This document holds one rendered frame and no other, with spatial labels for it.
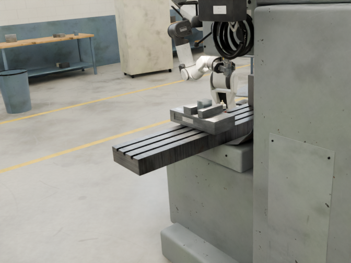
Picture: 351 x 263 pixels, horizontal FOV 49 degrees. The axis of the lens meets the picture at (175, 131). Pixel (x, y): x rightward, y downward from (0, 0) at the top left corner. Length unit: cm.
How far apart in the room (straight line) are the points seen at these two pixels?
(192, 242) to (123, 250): 57
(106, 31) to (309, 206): 892
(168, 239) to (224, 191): 58
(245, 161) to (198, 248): 68
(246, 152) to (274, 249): 47
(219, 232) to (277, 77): 107
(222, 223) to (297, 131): 86
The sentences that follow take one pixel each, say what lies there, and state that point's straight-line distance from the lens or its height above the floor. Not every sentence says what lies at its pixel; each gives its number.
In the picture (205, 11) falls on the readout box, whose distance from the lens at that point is 164.
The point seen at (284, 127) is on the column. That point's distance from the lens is 164.
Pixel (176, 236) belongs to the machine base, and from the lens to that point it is 252.
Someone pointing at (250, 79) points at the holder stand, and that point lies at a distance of 236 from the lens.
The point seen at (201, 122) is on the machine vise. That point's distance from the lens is 197.
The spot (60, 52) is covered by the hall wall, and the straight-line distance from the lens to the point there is 969.
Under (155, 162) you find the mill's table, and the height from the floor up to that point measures 92.
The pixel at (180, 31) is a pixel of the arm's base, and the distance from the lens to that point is 249.
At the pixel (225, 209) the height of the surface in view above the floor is 50.
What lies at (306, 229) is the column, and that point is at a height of 67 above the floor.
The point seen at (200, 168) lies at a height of 68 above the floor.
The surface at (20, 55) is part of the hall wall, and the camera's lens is 939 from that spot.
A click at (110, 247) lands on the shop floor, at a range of 285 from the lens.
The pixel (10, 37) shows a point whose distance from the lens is 880.
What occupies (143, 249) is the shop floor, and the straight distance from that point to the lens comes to 278.
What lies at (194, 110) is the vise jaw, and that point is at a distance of 203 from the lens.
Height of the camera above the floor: 163
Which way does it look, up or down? 20 degrees down
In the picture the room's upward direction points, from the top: 4 degrees counter-clockwise
